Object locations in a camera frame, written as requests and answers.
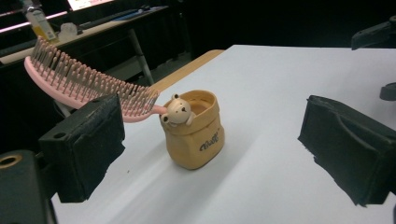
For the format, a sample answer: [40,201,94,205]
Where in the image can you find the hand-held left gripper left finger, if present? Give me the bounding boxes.
[37,93,126,204]

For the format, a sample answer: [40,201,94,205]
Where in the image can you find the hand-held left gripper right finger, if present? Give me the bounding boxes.
[297,94,396,207]

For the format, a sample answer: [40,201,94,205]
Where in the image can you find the pink hairbrush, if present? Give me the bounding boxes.
[23,35,169,124]

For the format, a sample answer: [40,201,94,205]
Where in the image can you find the tan bear cup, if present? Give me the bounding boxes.
[159,90,226,171]

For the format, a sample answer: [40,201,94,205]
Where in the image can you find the white-framed desk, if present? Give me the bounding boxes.
[0,4,176,87]

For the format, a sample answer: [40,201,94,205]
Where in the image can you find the translucent white container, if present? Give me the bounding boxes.
[58,21,78,41]

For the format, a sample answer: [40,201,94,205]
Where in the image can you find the wooden table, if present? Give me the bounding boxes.
[150,49,226,93]

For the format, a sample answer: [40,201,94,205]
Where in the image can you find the bottle with yellow label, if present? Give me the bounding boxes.
[21,0,60,44]

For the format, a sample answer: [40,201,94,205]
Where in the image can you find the black keyboard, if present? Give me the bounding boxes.
[78,4,152,31]

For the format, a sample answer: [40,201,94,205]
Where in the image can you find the monitor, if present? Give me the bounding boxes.
[66,0,116,12]

